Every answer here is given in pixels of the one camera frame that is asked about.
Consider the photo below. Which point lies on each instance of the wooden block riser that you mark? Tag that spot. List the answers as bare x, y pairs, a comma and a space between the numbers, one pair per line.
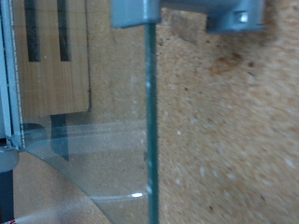
46, 77

